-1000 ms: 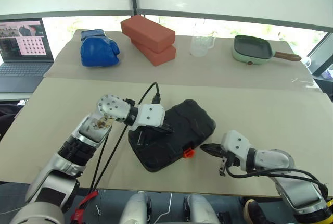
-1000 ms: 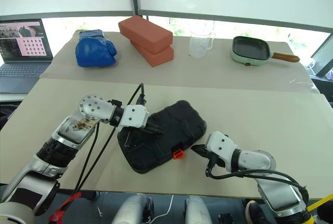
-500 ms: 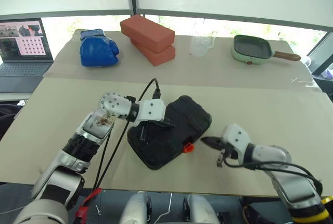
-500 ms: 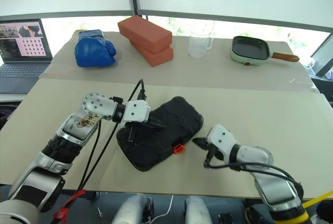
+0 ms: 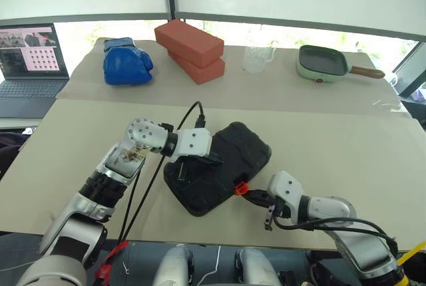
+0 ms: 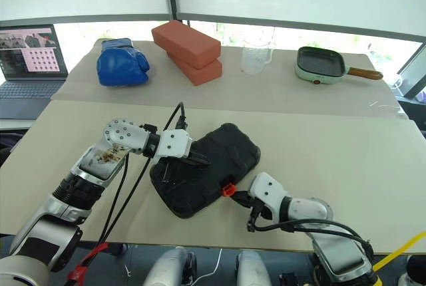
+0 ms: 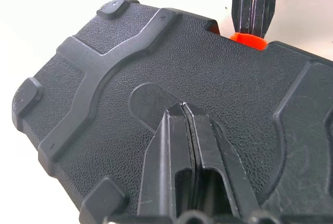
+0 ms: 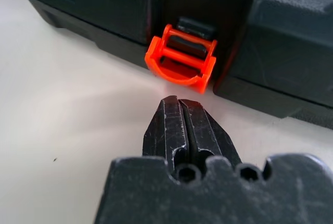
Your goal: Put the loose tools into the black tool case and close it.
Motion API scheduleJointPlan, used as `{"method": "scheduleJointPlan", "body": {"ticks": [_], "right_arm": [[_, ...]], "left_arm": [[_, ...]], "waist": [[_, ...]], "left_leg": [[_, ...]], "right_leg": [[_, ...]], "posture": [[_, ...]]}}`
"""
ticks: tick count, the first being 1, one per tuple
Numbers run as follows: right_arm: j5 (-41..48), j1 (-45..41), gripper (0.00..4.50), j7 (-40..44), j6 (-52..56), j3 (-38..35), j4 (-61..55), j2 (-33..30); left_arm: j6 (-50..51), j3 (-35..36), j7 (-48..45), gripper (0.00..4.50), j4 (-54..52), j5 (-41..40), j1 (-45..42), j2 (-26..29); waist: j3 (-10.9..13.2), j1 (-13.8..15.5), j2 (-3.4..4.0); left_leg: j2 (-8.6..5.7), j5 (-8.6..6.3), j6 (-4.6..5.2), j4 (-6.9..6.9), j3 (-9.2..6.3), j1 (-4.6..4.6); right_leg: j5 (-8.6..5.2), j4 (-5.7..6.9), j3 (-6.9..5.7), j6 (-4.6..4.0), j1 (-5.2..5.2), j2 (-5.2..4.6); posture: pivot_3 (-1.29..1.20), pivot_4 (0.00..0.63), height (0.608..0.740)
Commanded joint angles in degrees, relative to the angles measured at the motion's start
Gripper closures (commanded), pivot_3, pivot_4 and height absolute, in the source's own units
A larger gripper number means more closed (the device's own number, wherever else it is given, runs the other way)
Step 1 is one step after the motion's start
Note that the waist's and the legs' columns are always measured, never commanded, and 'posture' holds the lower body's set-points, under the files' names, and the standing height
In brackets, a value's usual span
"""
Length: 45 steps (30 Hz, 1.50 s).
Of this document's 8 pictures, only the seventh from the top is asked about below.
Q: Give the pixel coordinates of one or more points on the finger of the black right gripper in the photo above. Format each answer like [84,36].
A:
[242,5]
[264,5]

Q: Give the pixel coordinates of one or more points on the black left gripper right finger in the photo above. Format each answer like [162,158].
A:
[208,143]

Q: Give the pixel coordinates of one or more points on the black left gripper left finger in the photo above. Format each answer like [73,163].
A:
[161,161]

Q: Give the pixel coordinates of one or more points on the black plastic tool case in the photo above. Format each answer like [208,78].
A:
[104,78]

